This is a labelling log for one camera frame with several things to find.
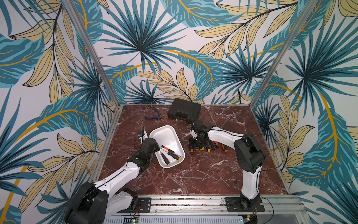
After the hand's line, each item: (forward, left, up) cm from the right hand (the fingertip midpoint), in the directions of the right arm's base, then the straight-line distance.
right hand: (190, 147), depth 94 cm
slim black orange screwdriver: (-4, +13, +4) cm, 14 cm away
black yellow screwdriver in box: (-9, +16, +3) cm, 19 cm away
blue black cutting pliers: (+28, +23, 0) cm, 36 cm away
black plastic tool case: (+32, +2, +2) cm, 32 cm away
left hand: (0, +23, +9) cm, 25 cm away
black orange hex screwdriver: (-13, -10, +27) cm, 32 cm away
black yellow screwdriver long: (-3, -12, 0) cm, 12 cm away
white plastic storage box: (+4, +16, +8) cm, 18 cm away
